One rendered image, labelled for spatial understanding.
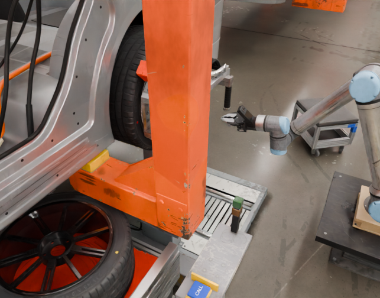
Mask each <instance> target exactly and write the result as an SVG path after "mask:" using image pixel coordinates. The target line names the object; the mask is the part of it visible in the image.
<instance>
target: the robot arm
mask: <svg viewBox="0 0 380 298"><path fill-rule="evenodd" d="M354 99H355V102H356V104H357V108H358V114H359V119H360V125H361V129H362V134H363V140H364V143H365V149H366V155H367V158H368V164H369V169H370V173H371V179H372V184H371V185H370V187H369V192H370V196H371V198H370V199H369V202H368V208H369V209H368V212H369V214H370V216H371V217H372V219H374V220H375V221H377V222H379V223H380V64H379V63H369V64H367V65H365V66H363V67H361V68H360V69H359V70H357V71H356V72H354V74H353V75H352V79H350V80H349V81H348V82H346V83H345V84H344V85H342V86H341V87H340V88H338V89H336V90H335V91H334V92H333V93H331V94H330V95H329V96H327V97H326V98H324V99H323V100H322V101H320V102H319V103H317V104H316V105H314V106H313V107H312V108H310V109H309V110H308V111H306V112H305V113H303V114H302V115H301V116H299V117H298V118H297V119H295V120H294V121H292V122H290V121H289V119H288V118H287V117H284V116H270V115H258V116H255V117H254V116H253V115H252V114H251V113H250V112H249V111H248V110H247V109H246V108H245V107H244V106H243V105H241V106H239V108H238V110H237V112H232V113H229V114H227V115H224V116H222V117H221V120H222V121H223V122H225V123H226V124H227V125H228V126H229V127H231V125H232V126H237V130H238V131H240V129H242V130H243V131H240V132H247V130H253V131H261V132H269V141H270V152H271V153H272V154H275V155H278V156H280V155H284V154H285V153H286V152H287V147H288V146H289V145H290V143H291V142H292V141H293V140H294V139H295V138H297V137H298V136H300V135H301V134H302V133H304V132H305V131H307V130H308V129H310V128H311V127H313V126H314V125H316V124H317V123H319V122H320V121H322V120H323V119H325V118H326V117H328V116H329V115H331V114H332V113H334V112H336V111H337V110H338V109H340V108H341V107H343V106H345V105H346V104H347V103H349V102H350V101H352V100H354ZM234 119H235V120H234Z"/></svg>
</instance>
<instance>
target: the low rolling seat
mask: <svg viewBox="0 0 380 298"><path fill-rule="evenodd" d="M324 98H326V97H322V98H310V99H298V100H297V102H296V103H295V105H294V110H293V116H292V119H291V121H294V120H295V119H297V118H298V117H297V114H298V111H299V112H300V113H301V114H303V113H305V112H306V111H308V110H309V109H310V108H312V107H313V106H314V105H316V104H317V103H319V102H320V101H322V100H323V99H324ZM358 120H359V119H358V118H357V117H356V116H355V115H354V114H353V113H351V111H349V110H348V109H347V108H346V107H344V106H343V107H341V108H340V109H338V110H337V111H336V112H334V113H332V114H331V115H329V116H328V117H326V118H325V119H323V120H322V121H320V122H319V123H317V124H316V125H314V126H313V127H311V128H310V129H308V130H307V131H305V132H304V133H302V134H301V136H302V137H303V139H304V140H305V141H306V143H307V144H308V145H309V146H310V147H311V155H312V156H313V157H318V156H319V154H320V153H319V150H318V148H327V147H336V146H339V147H340V148H338V149H339V152H338V153H340V154H341V153H342V151H343V150H344V148H343V147H345V145H351V144H352V141H353V138H354V136H355V132H356V130H357V127H358V124H359V123H358ZM344 128H351V129H350V133H349V134H348V133H347V132H346V131H345V130H344Z"/></svg>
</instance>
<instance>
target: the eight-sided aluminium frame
mask: <svg viewBox="0 0 380 298"><path fill-rule="evenodd" d="M141 103H142V116H143V123H144V136H145V137H146V138H149V139H151V140H152V138H151V122H150V106H149V97H148V82H147V83H146V85H145V88H144V91H142V96H141Z"/></svg>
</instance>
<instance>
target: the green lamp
mask: <svg viewBox="0 0 380 298"><path fill-rule="evenodd" d="M243 202H244V198H242V197H239V196H235V198H234V200H233V203H232V206H233V207H234V208H238V209H241V207H242V205H243Z"/></svg>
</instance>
